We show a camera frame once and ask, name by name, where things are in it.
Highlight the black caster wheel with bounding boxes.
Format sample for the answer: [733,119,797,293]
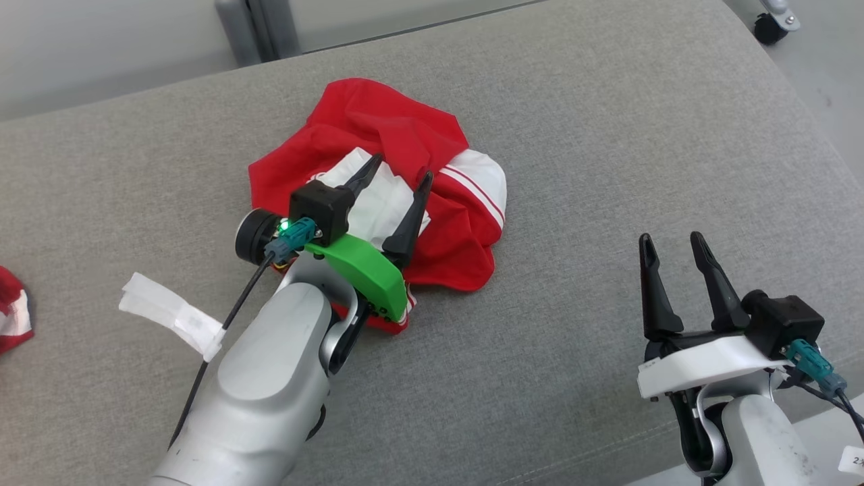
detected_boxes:
[753,0,802,47]

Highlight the red shorts with white trim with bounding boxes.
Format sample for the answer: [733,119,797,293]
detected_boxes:
[0,265,34,355]

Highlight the red white striped-collar shirt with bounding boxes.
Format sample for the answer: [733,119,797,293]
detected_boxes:
[248,78,508,335]

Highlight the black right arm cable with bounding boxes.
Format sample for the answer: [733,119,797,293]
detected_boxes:
[783,340,864,446]

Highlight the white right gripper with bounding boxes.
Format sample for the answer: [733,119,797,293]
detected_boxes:
[637,232,794,400]

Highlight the grey metal partition post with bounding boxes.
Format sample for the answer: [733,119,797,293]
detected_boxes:
[215,0,301,67]

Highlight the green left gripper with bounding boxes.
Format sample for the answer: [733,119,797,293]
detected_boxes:
[304,154,435,323]

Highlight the white tape cable label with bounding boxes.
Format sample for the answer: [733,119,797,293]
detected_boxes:
[119,272,225,362]

